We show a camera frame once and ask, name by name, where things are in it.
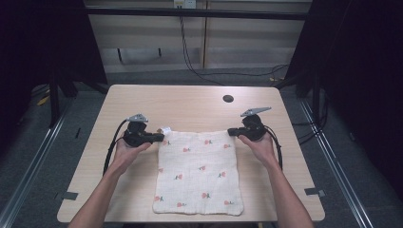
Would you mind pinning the person's right hand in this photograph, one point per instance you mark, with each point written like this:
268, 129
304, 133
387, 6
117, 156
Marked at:
263, 150

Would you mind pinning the yellow floor item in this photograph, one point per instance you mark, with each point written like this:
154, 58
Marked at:
43, 100

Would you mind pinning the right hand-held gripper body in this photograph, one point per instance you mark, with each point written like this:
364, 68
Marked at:
253, 128

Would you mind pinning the black metal stand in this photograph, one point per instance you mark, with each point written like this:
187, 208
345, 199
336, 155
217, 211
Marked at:
54, 98

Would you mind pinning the metal floor rail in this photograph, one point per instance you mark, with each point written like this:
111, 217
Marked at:
34, 161
335, 158

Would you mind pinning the person's left hand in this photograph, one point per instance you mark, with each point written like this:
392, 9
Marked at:
124, 158

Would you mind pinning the black horizontal bar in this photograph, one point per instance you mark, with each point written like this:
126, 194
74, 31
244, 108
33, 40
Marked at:
196, 13

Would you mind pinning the black curtain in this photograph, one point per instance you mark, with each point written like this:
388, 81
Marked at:
358, 63
41, 41

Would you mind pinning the cream cloth with flower print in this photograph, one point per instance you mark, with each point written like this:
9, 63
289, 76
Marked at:
198, 177

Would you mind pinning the white wall socket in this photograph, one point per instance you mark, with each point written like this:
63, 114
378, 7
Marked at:
185, 3

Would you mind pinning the grey tape strip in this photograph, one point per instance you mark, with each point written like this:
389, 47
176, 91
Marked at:
69, 196
314, 191

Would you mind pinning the round black table grommet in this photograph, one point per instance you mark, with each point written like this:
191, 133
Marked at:
228, 98

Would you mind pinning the small black floor strip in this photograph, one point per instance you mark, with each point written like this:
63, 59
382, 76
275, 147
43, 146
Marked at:
78, 132

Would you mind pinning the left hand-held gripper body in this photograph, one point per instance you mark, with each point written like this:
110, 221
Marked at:
135, 136

